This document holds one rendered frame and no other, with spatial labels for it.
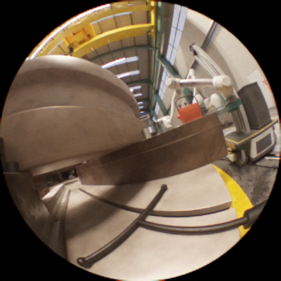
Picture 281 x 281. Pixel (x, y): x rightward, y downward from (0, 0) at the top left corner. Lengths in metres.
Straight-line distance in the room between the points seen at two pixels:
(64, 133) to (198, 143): 0.84
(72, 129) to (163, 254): 0.60
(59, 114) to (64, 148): 0.17
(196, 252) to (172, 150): 0.66
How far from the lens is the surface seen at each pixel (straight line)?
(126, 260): 0.38
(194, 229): 0.33
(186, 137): 0.71
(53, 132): 0.46
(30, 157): 0.46
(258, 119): 1.35
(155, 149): 0.74
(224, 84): 0.90
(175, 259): 0.34
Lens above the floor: 0.63
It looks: 4 degrees up
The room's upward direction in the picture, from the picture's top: 20 degrees counter-clockwise
